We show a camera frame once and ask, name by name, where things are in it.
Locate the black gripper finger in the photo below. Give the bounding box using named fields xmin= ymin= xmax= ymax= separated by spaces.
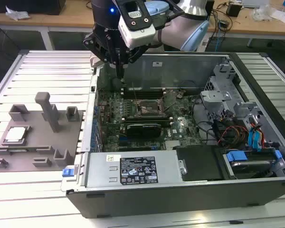
xmin=82 ymin=35 xmax=121 ymax=79
xmin=120 ymin=47 xmax=148 ymax=79

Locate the silver CPU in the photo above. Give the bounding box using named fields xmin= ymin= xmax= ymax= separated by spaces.
xmin=5 ymin=127 xmax=28 ymax=141

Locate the CPU socket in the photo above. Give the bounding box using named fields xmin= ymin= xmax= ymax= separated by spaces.
xmin=134 ymin=97 xmax=165 ymax=117

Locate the grey case release latch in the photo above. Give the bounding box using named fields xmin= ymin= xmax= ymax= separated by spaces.
xmin=89 ymin=52 xmax=103 ymax=70

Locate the black round cylinder part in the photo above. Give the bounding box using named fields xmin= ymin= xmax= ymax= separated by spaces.
xmin=111 ymin=77 xmax=124 ymax=94

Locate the black RAM slot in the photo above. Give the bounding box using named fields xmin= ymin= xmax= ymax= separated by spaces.
xmin=122 ymin=94 xmax=166 ymax=100
xmin=121 ymin=85 xmax=167 ymax=90
xmin=122 ymin=118 xmax=175 ymax=125
xmin=121 ymin=88 xmax=167 ymax=93
xmin=122 ymin=91 xmax=167 ymax=96
xmin=121 ymin=115 xmax=174 ymax=121

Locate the wooden desk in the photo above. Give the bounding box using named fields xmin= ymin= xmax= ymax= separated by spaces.
xmin=0 ymin=0 xmax=285 ymax=51

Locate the black graphics card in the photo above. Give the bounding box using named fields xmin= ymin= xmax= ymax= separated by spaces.
xmin=125 ymin=121 xmax=162 ymax=139

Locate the green motherboard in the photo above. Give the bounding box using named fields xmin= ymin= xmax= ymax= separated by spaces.
xmin=96 ymin=89 xmax=202 ymax=152

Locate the crumpled white paper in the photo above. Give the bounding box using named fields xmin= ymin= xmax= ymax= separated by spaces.
xmin=5 ymin=6 xmax=31 ymax=21

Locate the silver drive cage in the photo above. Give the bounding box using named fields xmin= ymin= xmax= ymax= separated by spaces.
xmin=199 ymin=62 xmax=285 ymax=178

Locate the silver chipset heatsink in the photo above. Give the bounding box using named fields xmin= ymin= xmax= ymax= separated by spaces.
xmin=165 ymin=140 xmax=181 ymax=151

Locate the small black box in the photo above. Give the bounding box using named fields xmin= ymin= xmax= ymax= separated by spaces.
xmin=226 ymin=2 xmax=242 ymax=18

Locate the grey parts rack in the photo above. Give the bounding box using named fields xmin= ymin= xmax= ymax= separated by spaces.
xmin=0 ymin=91 xmax=84 ymax=173

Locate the black power supply label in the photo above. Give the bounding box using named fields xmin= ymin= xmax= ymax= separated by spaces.
xmin=119 ymin=156 xmax=159 ymax=185

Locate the silver power supply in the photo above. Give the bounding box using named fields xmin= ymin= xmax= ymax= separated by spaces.
xmin=84 ymin=151 xmax=186 ymax=189

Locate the black plastic shroud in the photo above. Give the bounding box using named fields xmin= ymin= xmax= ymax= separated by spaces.
xmin=175 ymin=145 xmax=226 ymax=183

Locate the green RAM stick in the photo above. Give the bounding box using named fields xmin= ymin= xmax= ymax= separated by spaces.
xmin=7 ymin=147 xmax=38 ymax=152

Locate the blue case latch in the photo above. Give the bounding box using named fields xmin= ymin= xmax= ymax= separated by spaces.
xmin=61 ymin=165 xmax=76 ymax=178

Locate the flat grey device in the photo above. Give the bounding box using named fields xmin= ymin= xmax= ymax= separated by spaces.
xmin=241 ymin=0 xmax=269 ymax=7

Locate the clear plastic bag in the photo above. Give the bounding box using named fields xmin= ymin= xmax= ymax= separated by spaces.
xmin=250 ymin=3 xmax=273 ymax=22

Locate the blue disk carrier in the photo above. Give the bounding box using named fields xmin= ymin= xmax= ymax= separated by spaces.
xmin=225 ymin=150 xmax=249 ymax=165

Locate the white cardboard box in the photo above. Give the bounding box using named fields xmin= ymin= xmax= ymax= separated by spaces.
xmin=270 ymin=9 xmax=285 ymax=26

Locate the black PC case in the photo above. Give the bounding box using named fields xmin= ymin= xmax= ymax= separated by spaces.
xmin=61 ymin=51 xmax=285 ymax=219

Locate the hard disk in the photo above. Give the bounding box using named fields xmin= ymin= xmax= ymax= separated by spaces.
xmin=229 ymin=159 xmax=273 ymax=179

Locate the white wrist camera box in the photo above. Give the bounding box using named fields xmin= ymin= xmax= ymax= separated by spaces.
xmin=114 ymin=0 xmax=156 ymax=48

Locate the blue hanging cable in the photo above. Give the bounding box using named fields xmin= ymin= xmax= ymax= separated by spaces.
xmin=215 ymin=29 xmax=223 ymax=52

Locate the coloured power wire bundle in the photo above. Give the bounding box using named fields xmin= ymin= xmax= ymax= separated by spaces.
xmin=217 ymin=125 xmax=249 ymax=146

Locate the blue flat data wire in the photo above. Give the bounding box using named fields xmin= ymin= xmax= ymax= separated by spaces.
xmin=255 ymin=125 xmax=265 ymax=152
xmin=248 ymin=127 xmax=258 ymax=152

